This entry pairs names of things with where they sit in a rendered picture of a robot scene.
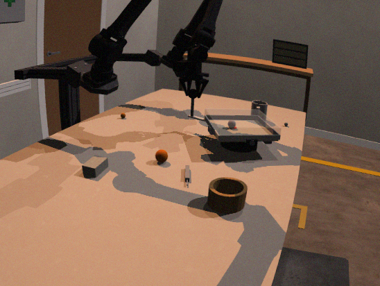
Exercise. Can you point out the dark brown hollow cylinder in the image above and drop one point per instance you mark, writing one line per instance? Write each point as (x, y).
(227, 195)

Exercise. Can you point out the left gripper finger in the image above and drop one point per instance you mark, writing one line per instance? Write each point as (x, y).
(182, 81)
(198, 90)

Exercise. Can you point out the black mug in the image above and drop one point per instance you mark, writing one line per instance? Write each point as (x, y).
(258, 106)

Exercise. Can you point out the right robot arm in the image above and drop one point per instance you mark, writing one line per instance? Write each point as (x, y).
(107, 49)

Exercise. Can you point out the orange-brown ball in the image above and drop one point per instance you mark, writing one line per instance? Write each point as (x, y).
(161, 156)

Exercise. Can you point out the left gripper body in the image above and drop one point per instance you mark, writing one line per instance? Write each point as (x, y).
(194, 76)

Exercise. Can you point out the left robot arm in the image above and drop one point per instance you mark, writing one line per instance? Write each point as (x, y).
(202, 31)

